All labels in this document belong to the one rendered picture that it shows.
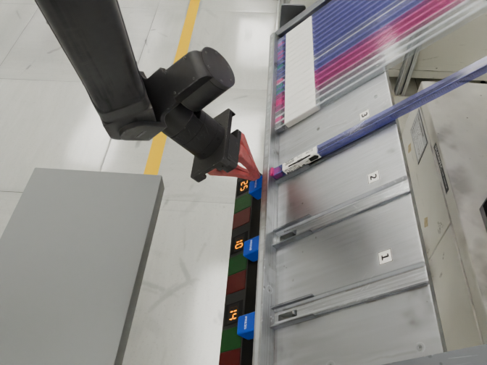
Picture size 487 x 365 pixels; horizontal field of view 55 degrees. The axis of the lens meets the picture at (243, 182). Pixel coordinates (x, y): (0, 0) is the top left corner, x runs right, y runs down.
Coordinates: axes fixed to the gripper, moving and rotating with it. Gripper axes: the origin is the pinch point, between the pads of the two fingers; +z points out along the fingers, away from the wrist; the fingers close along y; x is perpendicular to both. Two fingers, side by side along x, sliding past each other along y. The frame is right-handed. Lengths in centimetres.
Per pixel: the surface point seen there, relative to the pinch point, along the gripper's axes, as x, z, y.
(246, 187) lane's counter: 4.3, 2.8, 1.6
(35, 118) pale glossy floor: 114, -8, 84
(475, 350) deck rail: -25.4, 0.5, -31.3
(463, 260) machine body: -17.1, 31.5, -5.8
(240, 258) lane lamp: 4.2, 2.7, -11.7
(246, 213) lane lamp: 3.8, 2.8, -3.9
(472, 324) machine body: -15.8, 32.8, -15.6
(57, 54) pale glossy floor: 118, -11, 126
